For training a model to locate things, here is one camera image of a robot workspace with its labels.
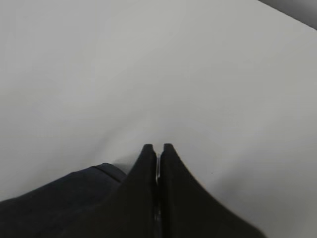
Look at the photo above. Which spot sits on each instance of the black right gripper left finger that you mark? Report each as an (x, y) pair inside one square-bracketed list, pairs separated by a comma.
[(130, 211)]

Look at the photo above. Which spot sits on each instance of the dark navy fabric lunch bag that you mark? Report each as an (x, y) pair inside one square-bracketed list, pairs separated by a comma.
[(48, 210)]

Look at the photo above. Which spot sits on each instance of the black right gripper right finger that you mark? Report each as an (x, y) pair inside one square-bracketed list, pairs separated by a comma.
[(189, 211)]

